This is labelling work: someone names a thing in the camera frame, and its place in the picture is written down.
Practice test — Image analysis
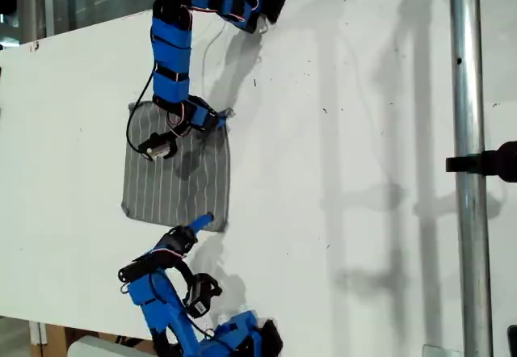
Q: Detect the grey striped towel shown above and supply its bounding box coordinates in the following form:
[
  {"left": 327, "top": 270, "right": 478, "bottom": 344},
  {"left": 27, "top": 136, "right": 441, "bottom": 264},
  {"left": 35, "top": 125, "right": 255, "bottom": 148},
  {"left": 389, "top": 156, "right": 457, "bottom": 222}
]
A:
[{"left": 120, "top": 99, "right": 235, "bottom": 233}]

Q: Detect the white box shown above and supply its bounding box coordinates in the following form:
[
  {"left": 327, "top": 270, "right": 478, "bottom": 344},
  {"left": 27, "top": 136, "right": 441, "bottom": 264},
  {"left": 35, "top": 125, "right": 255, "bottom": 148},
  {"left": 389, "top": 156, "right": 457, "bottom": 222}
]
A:
[{"left": 67, "top": 335, "right": 157, "bottom": 357}]

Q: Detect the wooden table leg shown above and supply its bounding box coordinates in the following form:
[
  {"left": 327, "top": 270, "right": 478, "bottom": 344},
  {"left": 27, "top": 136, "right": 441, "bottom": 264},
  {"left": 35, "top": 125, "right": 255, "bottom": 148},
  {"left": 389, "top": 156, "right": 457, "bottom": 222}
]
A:
[{"left": 30, "top": 322, "right": 68, "bottom": 357}]

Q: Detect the black clamp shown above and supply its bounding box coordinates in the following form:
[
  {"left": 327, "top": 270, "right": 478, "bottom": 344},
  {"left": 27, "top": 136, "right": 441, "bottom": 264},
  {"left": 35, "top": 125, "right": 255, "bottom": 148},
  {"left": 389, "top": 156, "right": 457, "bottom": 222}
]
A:
[{"left": 445, "top": 141, "right": 517, "bottom": 184}]

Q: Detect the black curved camera stalk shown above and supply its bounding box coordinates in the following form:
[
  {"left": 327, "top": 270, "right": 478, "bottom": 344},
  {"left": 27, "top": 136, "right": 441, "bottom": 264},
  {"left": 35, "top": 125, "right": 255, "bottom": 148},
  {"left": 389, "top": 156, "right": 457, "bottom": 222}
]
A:
[{"left": 171, "top": 259, "right": 199, "bottom": 293}]

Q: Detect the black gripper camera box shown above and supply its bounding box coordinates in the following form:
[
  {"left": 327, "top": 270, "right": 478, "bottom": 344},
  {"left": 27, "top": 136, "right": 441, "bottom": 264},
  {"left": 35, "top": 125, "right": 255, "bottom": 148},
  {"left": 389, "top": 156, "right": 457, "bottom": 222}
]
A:
[
  {"left": 138, "top": 132, "right": 179, "bottom": 162},
  {"left": 183, "top": 273, "right": 223, "bottom": 318}
]

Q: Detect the black camera cable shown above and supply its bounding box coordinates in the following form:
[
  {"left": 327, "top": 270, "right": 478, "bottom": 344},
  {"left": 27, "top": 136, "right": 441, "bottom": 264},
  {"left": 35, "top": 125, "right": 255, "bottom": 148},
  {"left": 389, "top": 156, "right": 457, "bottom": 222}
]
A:
[
  {"left": 126, "top": 68, "right": 157, "bottom": 150},
  {"left": 183, "top": 312, "right": 217, "bottom": 340}
]

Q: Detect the steel post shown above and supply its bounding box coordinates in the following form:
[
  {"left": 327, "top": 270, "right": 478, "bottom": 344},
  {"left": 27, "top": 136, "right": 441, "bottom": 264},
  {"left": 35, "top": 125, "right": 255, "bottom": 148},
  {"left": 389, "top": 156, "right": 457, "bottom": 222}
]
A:
[{"left": 448, "top": 0, "right": 494, "bottom": 357}]

